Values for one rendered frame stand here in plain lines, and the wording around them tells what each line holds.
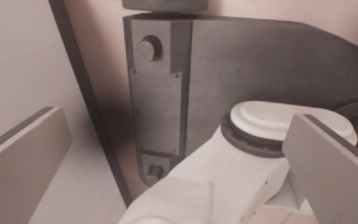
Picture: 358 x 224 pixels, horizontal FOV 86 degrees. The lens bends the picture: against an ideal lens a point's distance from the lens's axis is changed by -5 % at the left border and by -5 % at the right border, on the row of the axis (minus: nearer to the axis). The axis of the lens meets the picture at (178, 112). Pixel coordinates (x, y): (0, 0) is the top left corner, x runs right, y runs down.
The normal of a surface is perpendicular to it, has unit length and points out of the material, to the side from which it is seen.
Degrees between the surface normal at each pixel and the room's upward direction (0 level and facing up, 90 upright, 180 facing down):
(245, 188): 90
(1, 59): 90
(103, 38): 0
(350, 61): 0
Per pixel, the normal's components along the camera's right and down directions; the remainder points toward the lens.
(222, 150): 0.03, -0.86
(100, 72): -0.21, 0.49
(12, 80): 0.97, 0.00
